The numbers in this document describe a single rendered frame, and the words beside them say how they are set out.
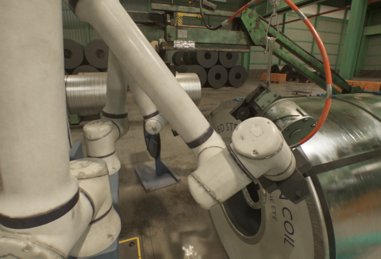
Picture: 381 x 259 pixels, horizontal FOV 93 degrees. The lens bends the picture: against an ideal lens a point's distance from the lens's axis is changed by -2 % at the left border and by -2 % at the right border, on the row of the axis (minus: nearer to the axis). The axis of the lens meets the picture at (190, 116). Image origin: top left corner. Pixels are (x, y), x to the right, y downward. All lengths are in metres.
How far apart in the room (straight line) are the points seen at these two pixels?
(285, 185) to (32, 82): 0.54
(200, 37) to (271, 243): 1.39
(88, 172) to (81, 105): 5.18
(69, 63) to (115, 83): 10.99
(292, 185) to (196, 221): 1.80
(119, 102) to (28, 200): 0.82
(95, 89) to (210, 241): 4.70
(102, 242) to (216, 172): 0.50
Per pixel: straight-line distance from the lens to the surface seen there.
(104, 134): 1.09
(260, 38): 1.81
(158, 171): 2.86
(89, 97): 5.70
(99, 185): 0.67
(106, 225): 0.77
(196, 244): 2.05
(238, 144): 0.36
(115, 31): 0.49
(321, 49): 0.63
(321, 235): 0.91
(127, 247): 1.67
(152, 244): 2.08
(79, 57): 12.06
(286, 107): 0.68
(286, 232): 1.04
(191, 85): 6.01
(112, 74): 1.19
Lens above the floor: 1.56
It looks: 15 degrees down
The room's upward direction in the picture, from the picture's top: straight up
